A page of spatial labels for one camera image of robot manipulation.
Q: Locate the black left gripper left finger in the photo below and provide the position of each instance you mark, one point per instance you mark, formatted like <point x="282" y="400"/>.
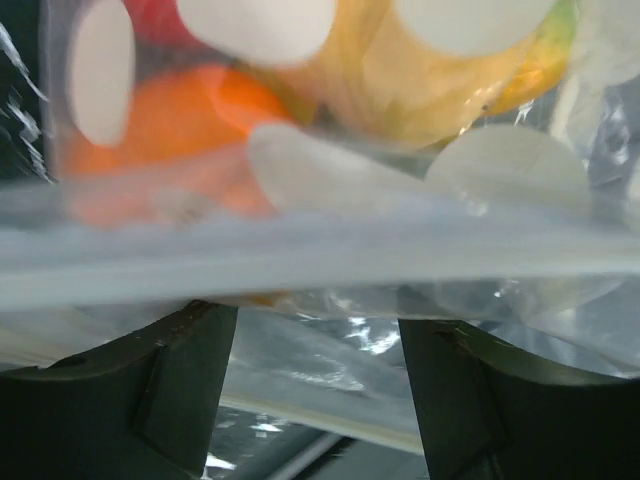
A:
<point x="139" y="407"/>

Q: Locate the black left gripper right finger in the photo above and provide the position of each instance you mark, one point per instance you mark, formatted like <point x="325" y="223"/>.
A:
<point x="489" y="410"/>

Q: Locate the orange fake fruit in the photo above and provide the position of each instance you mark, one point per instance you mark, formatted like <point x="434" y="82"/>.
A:
<point x="183" y="153"/>

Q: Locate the clear polka dot zip bag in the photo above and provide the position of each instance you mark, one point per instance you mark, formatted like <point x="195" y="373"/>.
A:
<point x="524" y="225"/>

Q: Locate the yellow fake fruit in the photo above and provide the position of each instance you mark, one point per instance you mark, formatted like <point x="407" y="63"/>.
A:
<point x="412" y="73"/>

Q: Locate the yellow green fake mango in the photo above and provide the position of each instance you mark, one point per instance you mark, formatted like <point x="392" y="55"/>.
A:
<point x="546" y="60"/>

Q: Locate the red fake apple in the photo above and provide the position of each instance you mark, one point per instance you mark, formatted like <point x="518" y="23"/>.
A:
<point x="162" y="41"/>

